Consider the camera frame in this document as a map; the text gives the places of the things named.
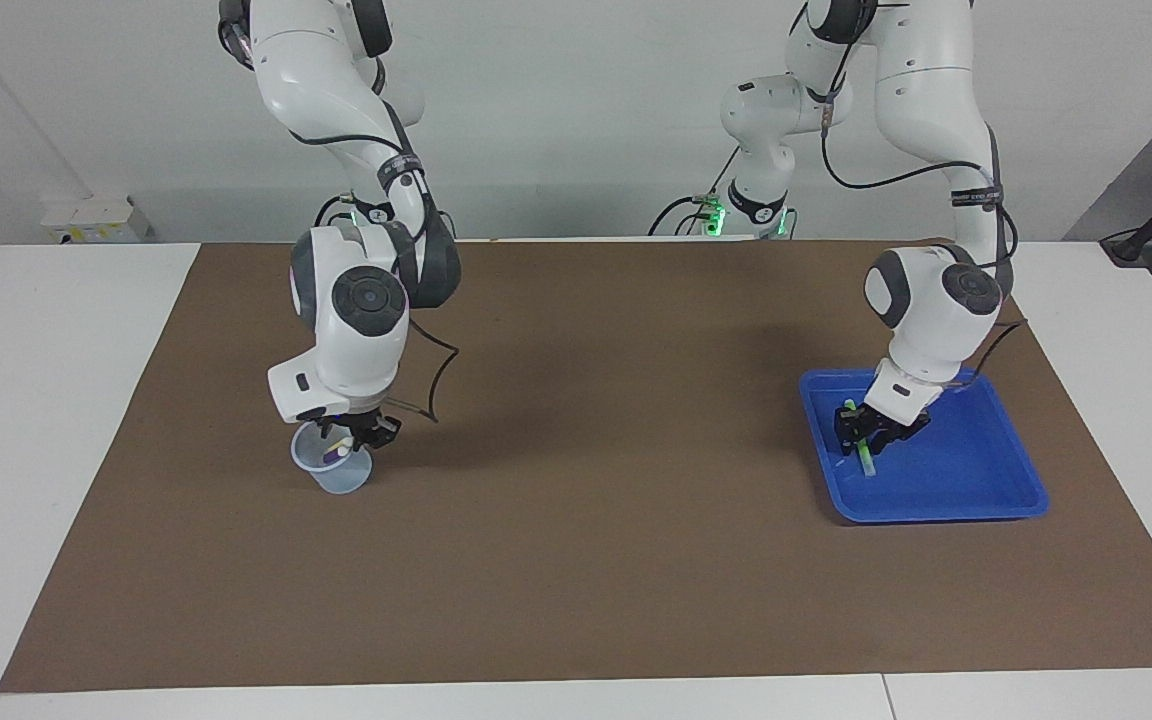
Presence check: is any brown table mat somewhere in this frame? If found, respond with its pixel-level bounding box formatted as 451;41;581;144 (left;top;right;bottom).
0;238;1152;693

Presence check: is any blue plastic tray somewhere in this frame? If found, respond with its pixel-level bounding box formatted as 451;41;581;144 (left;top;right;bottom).
798;367;1050;524

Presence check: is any clear plastic cup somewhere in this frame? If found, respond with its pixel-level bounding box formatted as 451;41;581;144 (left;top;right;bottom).
291;420;374;495

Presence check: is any white wall box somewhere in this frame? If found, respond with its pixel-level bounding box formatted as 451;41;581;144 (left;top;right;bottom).
41;195;155;244

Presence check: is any green pen white cap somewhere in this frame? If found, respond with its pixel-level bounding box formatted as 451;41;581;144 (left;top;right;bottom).
841;398;877;478

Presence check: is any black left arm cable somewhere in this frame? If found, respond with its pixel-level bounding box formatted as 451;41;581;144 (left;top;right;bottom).
816;0;1029;386

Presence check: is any black base cable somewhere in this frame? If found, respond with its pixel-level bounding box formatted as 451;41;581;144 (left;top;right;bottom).
312;195;353;241
648;150;742;237

